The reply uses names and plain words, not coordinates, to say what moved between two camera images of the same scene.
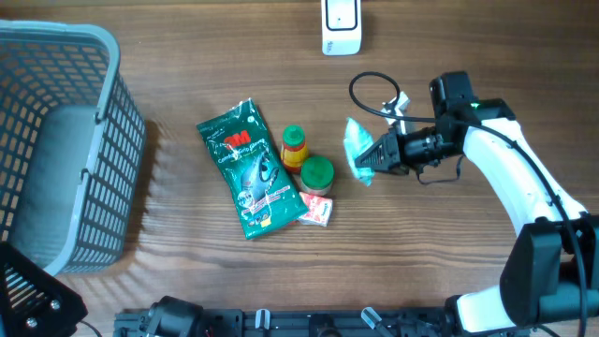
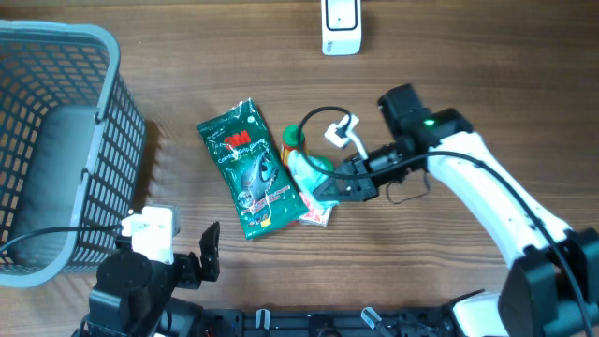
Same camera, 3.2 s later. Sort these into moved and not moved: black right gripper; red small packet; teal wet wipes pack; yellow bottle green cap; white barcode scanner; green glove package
Moved: black right gripper; teal wet wipes pack
Not moved: red small packet; green glove package; white barcode scanner; yellow bottle green cap
